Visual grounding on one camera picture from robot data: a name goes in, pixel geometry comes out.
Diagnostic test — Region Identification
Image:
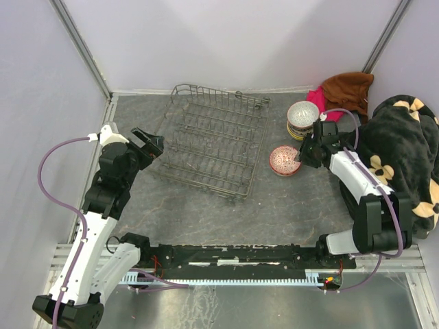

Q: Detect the brown dotted pattern bowl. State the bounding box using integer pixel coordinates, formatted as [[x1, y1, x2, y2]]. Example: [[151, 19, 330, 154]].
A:
[[287, 121, 313, 134]]

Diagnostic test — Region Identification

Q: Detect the yellow rim blue pattern bowl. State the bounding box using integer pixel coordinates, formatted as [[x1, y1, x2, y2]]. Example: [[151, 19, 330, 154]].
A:
[[288, 131, 305, 141]]

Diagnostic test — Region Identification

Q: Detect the red diamond pattern bowl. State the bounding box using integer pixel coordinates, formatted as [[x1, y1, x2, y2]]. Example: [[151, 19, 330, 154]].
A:
[[269, 145, 301, 167]]

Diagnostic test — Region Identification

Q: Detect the grey hexagon pattern bowl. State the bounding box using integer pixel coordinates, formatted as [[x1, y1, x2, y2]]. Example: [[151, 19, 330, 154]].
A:
[[287, 101, 320, 127]]

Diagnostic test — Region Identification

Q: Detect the grey wire dish rack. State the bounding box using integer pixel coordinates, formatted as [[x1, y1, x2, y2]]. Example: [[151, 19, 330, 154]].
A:
[[150, 84, 271, 201]]

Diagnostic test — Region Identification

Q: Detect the red geometric pattern bowl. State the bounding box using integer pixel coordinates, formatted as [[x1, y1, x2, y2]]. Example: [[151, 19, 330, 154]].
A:
[[270, 165, 301, 177]]

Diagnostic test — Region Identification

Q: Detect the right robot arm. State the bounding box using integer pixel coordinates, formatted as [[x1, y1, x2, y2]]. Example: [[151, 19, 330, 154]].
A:
[[298, 120, 412, 268]]

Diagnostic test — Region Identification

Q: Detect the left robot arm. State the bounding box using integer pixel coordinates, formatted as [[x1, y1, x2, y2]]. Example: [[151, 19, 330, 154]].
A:
[[32, 124, 164, 328]]

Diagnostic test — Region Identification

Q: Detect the pink cloth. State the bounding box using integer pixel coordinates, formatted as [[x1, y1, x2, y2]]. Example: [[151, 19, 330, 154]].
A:
[[306, 86, 344, 122]]

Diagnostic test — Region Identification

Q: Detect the brown cloth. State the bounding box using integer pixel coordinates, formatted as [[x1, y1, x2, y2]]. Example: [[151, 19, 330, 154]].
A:
[[321, 72, 374, 123]]

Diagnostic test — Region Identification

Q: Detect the black flower blanket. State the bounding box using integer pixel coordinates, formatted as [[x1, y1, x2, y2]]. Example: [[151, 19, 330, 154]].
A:
[[340, 95, 438, 239]]

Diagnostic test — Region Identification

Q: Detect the black base bar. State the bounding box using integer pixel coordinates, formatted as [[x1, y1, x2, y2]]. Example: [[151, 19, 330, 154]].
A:
[[118, 233, 356, 279]]

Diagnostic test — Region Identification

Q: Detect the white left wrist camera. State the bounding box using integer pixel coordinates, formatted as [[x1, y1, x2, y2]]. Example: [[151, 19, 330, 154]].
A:
[[87, 123, 129, 147]]

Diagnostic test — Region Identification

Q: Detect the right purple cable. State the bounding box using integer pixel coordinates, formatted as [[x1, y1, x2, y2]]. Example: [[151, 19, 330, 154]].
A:
[[318, 108, 404, 294]]

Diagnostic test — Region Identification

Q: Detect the purple cable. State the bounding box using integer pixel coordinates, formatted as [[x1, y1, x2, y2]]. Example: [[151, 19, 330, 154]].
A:
[[36, 136, 100, 328], [318, 108, 404, 294]]

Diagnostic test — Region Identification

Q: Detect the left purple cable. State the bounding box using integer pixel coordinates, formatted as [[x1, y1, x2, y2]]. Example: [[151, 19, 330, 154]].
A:
[[36, 136, 100, 328]]

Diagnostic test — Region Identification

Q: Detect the light blue cable duct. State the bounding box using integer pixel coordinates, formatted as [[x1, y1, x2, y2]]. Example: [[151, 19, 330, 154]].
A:
[[119, 271, 342, 288]]

